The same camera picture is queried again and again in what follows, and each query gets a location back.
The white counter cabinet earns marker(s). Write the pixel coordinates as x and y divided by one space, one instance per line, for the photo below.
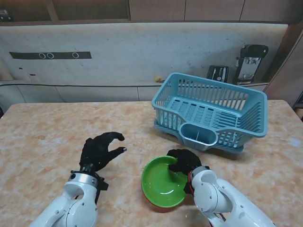
94 93

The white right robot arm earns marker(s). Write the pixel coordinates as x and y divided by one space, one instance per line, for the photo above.
217 198

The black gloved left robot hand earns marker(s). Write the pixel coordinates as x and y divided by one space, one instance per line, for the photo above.
97 153

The dark item on shelf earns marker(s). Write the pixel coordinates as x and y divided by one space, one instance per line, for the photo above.
4 15

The grey-blue cutlery holder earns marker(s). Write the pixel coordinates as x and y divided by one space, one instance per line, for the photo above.
189 142

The small yellow round object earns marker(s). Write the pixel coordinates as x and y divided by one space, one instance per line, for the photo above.
157 78

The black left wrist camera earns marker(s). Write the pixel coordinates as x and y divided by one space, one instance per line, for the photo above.
103 185

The orange plastic bowl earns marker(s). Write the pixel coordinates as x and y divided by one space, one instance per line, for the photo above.
163 206

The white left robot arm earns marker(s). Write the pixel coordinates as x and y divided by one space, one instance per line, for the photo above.
71 203

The light blue plastic dish rack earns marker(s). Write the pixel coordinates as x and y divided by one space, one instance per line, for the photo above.
255 111

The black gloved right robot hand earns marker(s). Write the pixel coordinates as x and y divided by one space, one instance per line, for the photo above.
187 160

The black strip with white rings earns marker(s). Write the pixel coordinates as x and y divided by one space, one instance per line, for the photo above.
26 55

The black coffee machine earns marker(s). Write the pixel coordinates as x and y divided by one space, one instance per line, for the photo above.
249 63

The black toaster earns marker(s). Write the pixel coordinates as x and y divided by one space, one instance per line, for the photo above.
217 73

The green plastic bowl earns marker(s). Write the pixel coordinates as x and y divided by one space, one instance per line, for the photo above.
158 179

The wooden wall cabinet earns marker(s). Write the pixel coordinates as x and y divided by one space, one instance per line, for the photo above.
156 9

